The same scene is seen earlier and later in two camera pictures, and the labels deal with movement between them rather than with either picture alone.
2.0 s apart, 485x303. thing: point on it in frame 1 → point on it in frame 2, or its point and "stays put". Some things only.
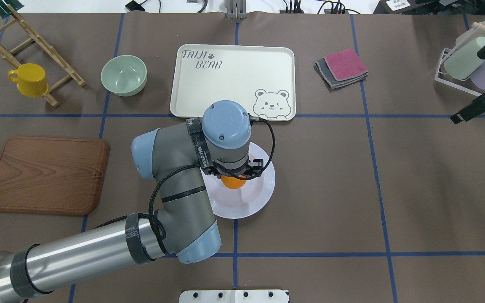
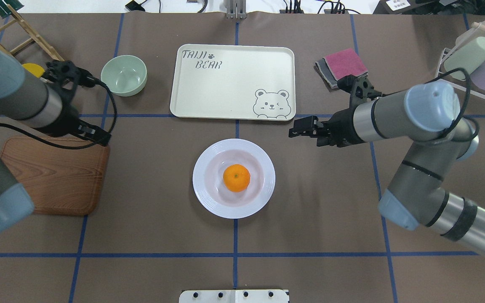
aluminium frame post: x=236 y=9 stays put
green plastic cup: x=463 y=62 stays put
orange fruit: x=233 y=182 stays put
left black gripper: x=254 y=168 → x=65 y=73
